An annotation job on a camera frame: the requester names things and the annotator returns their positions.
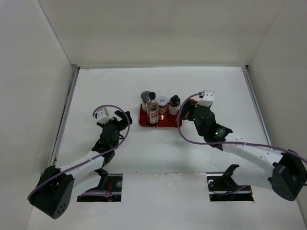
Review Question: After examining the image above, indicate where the red-lid chili sauce jar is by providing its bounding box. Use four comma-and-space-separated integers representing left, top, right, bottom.
180, 99, 197, 121

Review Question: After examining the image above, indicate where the black-cap grinder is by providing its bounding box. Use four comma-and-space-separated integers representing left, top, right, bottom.
168, 95, 181, 115

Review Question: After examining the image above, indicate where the white-lid spice jar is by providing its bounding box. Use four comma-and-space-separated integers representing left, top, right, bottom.
157, 96, 168, 120

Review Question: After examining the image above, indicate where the soy sauce glass bottle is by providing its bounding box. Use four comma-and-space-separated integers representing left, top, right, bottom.
146, 92, 159, 125

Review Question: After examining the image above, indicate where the clear-cap salt grinder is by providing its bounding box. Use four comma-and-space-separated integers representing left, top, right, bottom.
141, 91, 150, 113

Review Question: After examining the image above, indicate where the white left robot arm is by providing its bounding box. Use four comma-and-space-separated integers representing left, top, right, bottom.
27, 106, 132, 219

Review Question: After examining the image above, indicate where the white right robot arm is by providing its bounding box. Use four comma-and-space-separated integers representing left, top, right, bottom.
178, 98, 307, 201

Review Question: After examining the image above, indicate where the red lacquer tray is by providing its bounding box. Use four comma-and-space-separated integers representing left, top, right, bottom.
139, 104, 177, 129

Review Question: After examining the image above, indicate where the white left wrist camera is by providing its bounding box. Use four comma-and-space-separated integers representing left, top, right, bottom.
94, 107, 113, 124

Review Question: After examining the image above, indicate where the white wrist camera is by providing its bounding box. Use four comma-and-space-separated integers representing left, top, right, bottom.
197, 90, 214, 107
94, 107, 113, 124

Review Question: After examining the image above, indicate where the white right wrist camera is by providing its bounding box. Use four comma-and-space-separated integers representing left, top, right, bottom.
197, 90, 214, 107

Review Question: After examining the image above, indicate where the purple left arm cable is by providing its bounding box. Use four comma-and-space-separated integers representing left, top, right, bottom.
26, 104, 131, 204

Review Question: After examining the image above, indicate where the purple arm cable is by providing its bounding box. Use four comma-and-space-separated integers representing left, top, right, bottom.
176, 92, 307, 163
26, 104, 131, 204

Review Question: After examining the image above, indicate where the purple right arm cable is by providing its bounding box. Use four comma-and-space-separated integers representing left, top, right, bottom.
176, 92, 307, 163

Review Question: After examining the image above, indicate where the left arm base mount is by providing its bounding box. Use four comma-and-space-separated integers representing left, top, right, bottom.
71, 168, 123, 202

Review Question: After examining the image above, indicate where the right aluminium frame rail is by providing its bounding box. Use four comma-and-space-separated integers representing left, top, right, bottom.
241, 66, 271, 145

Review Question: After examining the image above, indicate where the aluminium frame rail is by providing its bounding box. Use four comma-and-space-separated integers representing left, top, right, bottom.
241, 66, 271, 145
47, 64, 80, 167

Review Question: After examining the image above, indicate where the left aluminium frame rail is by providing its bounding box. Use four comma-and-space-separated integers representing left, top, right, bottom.
47, 64, 80, 167

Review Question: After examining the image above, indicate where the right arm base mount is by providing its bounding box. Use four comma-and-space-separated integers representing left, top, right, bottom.
206, 164, 254, 202

